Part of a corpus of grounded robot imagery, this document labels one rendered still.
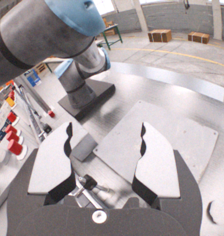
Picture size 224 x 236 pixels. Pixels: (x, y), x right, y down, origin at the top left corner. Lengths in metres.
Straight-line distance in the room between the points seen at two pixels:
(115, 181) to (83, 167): 0.14
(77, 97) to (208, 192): 0.65
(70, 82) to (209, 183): 0.66
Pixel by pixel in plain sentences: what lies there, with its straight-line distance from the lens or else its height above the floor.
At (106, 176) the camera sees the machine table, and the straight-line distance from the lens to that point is 0.43.
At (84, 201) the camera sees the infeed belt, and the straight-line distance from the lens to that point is 0.39.
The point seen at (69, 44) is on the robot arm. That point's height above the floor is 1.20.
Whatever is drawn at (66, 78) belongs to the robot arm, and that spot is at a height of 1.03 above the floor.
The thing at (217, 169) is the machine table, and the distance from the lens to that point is 0.44.
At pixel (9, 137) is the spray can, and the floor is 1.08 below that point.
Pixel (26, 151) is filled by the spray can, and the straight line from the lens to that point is 0.37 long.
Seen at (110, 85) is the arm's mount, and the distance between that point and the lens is 0.69.
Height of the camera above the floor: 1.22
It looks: 45 degrees down
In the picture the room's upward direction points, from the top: 27 degrees counter-clockwise
